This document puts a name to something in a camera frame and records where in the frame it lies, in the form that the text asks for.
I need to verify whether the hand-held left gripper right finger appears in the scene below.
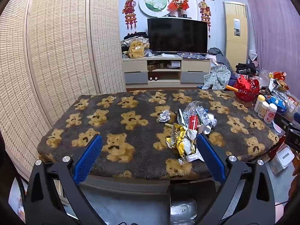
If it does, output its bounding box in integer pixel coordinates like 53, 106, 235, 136
196, 133, 276, 225

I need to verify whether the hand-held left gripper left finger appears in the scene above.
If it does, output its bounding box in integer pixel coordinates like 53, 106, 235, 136
25, 133, 104, 225

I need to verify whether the red tube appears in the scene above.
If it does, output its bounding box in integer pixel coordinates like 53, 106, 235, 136
189, 115, 199, 130

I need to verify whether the clear plastic bag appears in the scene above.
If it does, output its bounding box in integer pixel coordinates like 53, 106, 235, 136
177, 101, 212, 128

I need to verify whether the plastic lined trash bin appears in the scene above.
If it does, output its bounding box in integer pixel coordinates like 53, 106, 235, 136
169, 198, 197, 225

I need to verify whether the white storage box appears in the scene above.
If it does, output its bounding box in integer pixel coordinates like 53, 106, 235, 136
275, 148, 295, 169

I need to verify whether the yellow white wrapper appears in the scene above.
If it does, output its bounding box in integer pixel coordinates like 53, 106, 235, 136
175, 130, 204, 163

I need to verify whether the red label white bottle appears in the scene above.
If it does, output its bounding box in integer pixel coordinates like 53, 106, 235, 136
264, 103, 278, 124

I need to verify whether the crumpled white paper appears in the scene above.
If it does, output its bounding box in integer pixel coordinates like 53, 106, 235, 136
202, 114, 218, 134

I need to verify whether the blue polka dot case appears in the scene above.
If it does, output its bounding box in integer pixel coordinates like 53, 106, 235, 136
266, 96, 287, 114

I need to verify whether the gold foil wrapper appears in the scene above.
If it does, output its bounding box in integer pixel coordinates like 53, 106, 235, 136
165, 123, 188, 149

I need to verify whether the plain white bottle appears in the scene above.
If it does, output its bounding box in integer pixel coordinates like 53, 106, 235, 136
258, 101, 269, 119

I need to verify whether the yellow capped white bottle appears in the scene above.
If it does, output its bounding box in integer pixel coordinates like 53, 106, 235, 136
254, 95, 265, 113

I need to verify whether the bear print blanket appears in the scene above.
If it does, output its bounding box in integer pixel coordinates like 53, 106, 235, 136
37, 89, 280, 181

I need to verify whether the red gold snack packet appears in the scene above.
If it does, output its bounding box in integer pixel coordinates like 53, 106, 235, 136
272, 71, 290, 91

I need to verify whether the crumpled foil ball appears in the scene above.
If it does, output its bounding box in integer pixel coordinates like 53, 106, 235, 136
157, 110, 171, 123

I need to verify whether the red plastic basket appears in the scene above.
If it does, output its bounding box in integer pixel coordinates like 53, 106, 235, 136
233, 75, 260, 102

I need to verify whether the grey floral garment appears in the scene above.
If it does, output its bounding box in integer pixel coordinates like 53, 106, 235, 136
203, 65, 231, 90

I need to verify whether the grey clothing heap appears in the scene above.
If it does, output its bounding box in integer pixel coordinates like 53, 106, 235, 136
207, 47, 231, 71

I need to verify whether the dark patterned cloth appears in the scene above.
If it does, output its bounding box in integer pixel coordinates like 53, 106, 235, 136
177, 52, 207, 60

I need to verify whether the beige television cabinet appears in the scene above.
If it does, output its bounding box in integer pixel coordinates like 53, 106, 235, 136
122, 54, 211, 88

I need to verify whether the beige standing air conditioner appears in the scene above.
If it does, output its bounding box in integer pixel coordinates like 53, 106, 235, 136
223, 1, 249, 64

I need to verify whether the purple curtain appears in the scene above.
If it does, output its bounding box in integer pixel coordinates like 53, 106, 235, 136
242, 0, 300, 80

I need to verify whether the yellow backpack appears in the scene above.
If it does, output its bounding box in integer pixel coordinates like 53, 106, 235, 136
128, 40, 144, 59

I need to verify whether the woven folding screen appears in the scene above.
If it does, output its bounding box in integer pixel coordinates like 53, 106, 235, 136
0, 0, 127, 183

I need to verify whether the black television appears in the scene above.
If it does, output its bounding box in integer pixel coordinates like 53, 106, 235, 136
147, 17, 209, 54

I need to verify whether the pile of clothes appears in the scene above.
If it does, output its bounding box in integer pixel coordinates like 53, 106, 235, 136
121, 31, 153, 58

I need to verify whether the red horse hanging ornament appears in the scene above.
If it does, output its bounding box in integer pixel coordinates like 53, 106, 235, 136
198, 0, 212, 39

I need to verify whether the sunflower bouquet in vase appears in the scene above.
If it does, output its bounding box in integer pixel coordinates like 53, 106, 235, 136
167, 0, 189, 17

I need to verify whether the red fish hanging ornament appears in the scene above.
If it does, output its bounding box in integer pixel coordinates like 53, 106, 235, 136
121, 0, 139, 34

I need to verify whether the round lotus wall plate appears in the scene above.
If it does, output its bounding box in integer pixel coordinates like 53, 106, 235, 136
139, 0, 171, 17

